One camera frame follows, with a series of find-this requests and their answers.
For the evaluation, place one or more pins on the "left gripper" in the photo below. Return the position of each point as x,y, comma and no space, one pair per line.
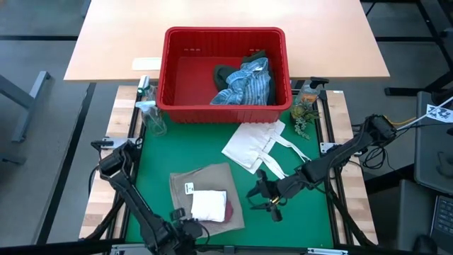
185,233

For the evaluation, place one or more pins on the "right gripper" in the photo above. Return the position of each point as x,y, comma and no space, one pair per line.
277,191

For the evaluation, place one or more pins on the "maroon garment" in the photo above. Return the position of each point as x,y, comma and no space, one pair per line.
229,212

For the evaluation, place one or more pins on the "white garment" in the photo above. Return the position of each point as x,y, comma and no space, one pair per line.
209,205

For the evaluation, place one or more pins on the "white paper garment tag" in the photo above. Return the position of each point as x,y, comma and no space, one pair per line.
189,188

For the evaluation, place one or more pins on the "khaki trousers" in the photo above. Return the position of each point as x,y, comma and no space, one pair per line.
212,177

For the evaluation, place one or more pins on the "blue striped shirt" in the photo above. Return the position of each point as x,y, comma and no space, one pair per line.
247,86

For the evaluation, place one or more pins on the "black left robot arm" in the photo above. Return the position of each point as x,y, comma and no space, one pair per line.
134,202

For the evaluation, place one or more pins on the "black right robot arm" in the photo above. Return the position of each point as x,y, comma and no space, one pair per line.
329,161

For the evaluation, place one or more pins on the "red plastic laundry bin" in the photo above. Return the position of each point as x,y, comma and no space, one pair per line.
191,81

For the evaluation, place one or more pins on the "cream canvas tote bag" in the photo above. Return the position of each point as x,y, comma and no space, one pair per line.
247,141

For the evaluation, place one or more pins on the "small potted succulent plant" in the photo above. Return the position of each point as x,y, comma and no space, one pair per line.
302,111

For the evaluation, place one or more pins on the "amber spray bottle black trigger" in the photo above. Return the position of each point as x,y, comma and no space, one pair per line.
308,93

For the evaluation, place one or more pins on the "clear plastic spray bottle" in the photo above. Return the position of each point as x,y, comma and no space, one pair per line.
154,118

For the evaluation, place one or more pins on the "dark green garment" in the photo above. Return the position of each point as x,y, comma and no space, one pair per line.
221,74

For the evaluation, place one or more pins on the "black computer mouse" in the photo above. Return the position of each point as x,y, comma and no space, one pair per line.
424,244

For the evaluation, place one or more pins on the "white paper sheet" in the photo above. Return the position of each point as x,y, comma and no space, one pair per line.
147,63

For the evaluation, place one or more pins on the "dark grey desk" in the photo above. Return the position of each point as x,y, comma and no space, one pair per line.
428,159

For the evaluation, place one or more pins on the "black table base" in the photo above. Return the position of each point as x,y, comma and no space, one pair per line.
407,91

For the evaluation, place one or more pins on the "black keyboard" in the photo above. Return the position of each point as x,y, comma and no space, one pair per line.
444,219

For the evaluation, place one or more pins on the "white printed flag tag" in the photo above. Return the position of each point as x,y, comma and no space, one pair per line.
439,113

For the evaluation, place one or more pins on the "grey metal table leg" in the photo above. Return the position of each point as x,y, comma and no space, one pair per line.
32,95

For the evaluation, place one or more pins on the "light wooden table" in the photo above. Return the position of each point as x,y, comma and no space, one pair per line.
124,35

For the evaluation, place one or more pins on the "silver camera mount bar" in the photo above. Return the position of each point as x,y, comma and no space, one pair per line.
131,249

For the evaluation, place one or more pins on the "black aluminium table frame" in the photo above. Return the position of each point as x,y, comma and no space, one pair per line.
124,219

